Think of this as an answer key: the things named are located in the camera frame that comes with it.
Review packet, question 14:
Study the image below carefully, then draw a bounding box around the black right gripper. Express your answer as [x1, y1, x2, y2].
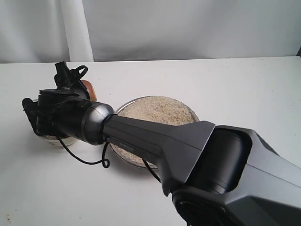
[38, 86, 92, 111]

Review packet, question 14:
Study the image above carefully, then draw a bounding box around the rice heap on plate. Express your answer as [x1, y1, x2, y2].
[111, 98, 197, 165]

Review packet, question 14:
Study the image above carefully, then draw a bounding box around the white backdrop curtain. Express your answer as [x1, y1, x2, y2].
[0, 0, 301, 63]

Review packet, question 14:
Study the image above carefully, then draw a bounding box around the white ceramic bowl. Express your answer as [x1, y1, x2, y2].
[36, 135, 77, 147]

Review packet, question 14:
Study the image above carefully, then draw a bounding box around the round steel plate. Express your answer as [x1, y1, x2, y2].
[109, 95, 201, 170]

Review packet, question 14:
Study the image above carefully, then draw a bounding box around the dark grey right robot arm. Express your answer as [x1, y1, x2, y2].
[37, 89, 301, 226]

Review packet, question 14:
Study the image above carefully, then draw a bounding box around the brown wooden cup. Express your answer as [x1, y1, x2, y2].
[81, 80, 97, 102]

